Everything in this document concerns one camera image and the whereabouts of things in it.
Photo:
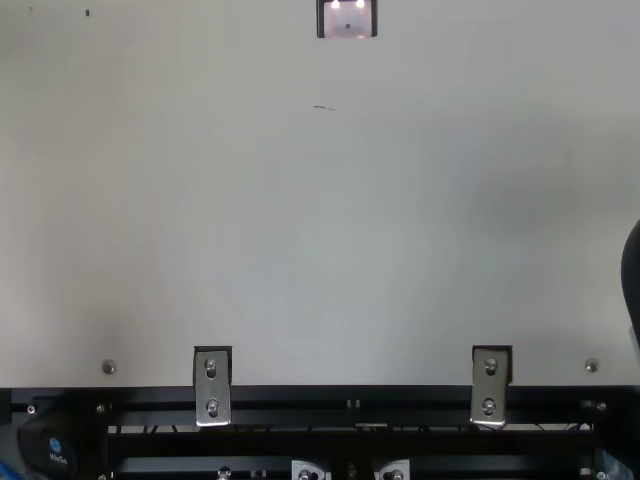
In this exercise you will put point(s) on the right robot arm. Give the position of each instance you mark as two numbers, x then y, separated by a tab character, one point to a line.
632	280

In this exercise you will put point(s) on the black device with green light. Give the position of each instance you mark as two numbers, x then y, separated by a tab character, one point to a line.
47	442

